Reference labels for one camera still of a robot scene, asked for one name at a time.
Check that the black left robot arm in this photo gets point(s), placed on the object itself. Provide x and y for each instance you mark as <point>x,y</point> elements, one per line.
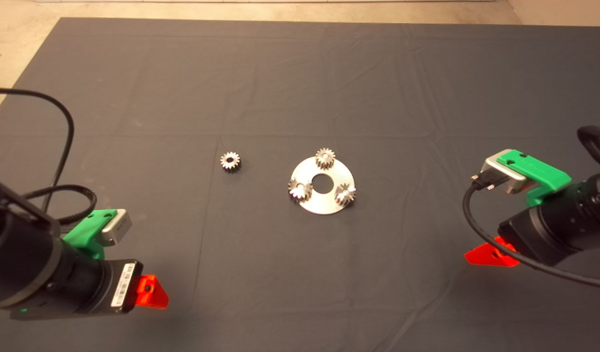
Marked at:
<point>26,264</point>

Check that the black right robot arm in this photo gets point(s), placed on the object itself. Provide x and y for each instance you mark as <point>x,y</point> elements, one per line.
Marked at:
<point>588,215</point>

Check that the smaller steel gear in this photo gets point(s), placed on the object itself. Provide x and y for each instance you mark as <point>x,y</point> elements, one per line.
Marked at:
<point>345,194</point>
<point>230,161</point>
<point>325,157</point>

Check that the silver camera box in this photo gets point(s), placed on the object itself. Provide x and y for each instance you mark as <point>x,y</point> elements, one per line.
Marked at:
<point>500,171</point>
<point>116,227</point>

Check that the larger steel gear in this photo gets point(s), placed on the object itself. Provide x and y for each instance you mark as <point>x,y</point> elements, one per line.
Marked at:
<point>300,189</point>

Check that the silver right camera box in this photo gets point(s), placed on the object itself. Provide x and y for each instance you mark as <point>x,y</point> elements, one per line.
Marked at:
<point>500,171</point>

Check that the green left camera mount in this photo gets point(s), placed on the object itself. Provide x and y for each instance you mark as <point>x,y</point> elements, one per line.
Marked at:
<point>84,234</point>

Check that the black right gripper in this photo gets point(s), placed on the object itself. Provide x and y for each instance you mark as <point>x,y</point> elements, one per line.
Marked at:
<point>539,239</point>

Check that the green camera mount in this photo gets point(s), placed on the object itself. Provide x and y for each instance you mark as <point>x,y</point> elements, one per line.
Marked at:
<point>84,234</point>
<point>539,173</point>

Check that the round metal plate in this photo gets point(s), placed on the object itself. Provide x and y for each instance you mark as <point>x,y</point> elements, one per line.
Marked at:
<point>324,205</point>

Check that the green right camera mount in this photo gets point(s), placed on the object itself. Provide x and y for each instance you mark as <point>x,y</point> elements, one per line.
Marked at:
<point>539,173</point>

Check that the dark grey table cloth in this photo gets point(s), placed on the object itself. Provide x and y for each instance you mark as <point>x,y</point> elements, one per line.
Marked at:
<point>300,293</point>

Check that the silver left camera box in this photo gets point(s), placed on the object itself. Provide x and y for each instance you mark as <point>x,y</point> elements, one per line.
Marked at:
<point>116,227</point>

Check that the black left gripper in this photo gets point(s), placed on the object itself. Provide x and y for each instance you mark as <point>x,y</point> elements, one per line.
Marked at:
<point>111,286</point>

